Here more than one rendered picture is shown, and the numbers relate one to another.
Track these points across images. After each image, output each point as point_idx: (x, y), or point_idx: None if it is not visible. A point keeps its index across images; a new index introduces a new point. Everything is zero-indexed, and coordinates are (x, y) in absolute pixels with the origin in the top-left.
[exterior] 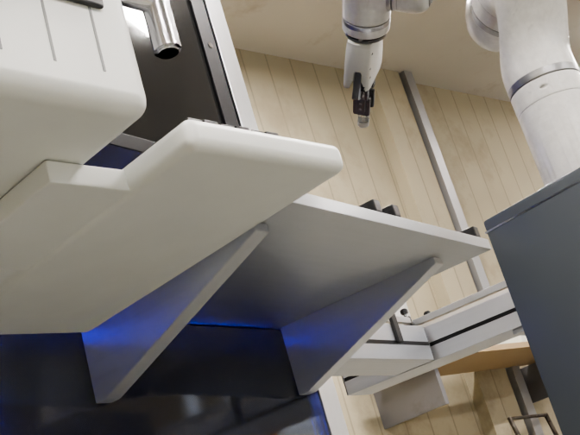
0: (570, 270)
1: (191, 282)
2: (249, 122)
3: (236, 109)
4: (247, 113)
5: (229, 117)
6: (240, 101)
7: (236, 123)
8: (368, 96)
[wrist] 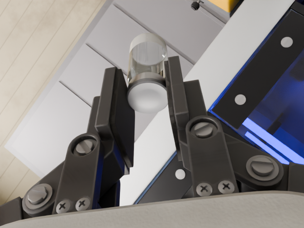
0: None
1: None
2: (134, 169)
3: (139, 196)
4: (125, 180)
5: (166, 197)
6: (120, 198)
7: (159, 183)
8: (199, 133)
